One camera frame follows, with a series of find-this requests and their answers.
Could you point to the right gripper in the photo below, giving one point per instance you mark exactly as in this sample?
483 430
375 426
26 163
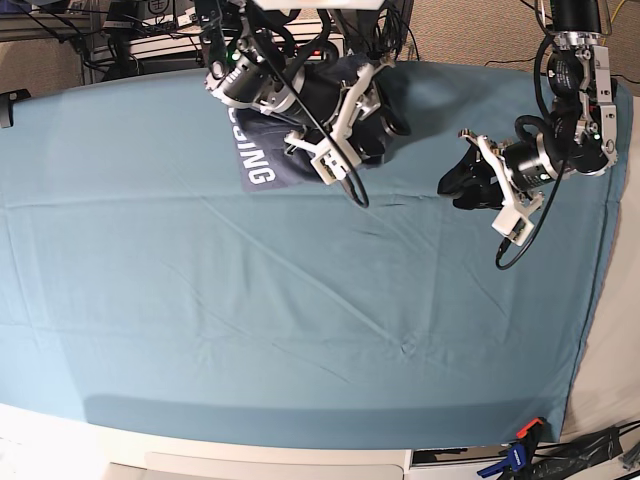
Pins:
347 86

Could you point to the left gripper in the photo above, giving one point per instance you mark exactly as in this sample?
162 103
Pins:
473 184

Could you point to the blue-grey heathered T-shirt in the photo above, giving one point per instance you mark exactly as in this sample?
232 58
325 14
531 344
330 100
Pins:
272 151

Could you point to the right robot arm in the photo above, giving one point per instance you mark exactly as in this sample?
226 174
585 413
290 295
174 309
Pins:
231 30

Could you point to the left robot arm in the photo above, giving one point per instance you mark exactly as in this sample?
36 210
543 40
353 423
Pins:
575 131

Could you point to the white power strip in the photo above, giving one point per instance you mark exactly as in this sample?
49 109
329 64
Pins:
164 45

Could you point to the blue orange clamp bottom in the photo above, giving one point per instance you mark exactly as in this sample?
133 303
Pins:
518 457

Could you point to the teal table cloth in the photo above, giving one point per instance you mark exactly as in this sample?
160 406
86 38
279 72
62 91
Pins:
154 279

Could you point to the black plastic bag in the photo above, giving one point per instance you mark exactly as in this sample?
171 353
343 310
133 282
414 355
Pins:
589 450

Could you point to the black clamp left edge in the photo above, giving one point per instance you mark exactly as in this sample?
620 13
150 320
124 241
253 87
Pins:
7 101

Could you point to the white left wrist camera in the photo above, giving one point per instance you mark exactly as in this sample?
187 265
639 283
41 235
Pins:
513 222

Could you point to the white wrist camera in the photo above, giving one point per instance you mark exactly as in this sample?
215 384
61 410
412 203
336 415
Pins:
329 164
513 222

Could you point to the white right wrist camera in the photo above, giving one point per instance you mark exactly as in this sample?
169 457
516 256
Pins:
329 164

